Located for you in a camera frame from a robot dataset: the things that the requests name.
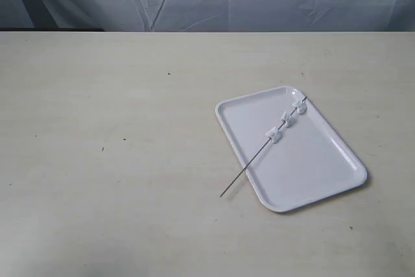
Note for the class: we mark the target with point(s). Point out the white marshmallow piece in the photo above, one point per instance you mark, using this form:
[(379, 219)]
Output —
[(274, 135), (287, 119), (299, 107)]

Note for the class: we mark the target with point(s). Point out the thin metal skewer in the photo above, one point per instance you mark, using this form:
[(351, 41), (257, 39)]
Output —
[(280, 127)]

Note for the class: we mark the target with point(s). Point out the white plastic tray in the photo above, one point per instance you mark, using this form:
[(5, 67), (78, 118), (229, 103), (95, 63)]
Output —
[(311, 162)]

